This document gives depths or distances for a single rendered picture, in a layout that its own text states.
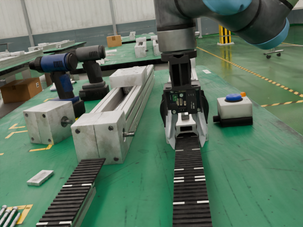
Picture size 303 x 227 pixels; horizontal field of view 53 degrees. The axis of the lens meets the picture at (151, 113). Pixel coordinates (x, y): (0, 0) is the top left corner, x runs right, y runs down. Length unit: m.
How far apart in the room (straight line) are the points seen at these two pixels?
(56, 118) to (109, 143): 0.25
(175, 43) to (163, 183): 0.26
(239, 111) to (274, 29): 0.27
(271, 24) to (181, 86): 0.19
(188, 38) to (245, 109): 0.30
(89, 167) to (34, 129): 0.33
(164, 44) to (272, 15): 0.19
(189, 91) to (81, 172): 0.25
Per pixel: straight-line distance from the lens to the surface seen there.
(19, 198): 0.63
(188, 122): 0.72
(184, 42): 0.57
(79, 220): 0.50
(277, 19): 0.59
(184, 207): 0.44
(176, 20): 0.57
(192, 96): 0.58
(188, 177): 0.51
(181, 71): 0.59
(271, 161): 0.63
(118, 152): 0.65
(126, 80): 1.03
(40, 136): 0.88
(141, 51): 2.64
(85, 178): 0.56
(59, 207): 0.50
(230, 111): 0.79
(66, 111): 0.88
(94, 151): 0.66
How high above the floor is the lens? 1.06
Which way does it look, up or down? 17 degrees down
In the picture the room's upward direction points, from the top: 7 degrees counter-clockwise
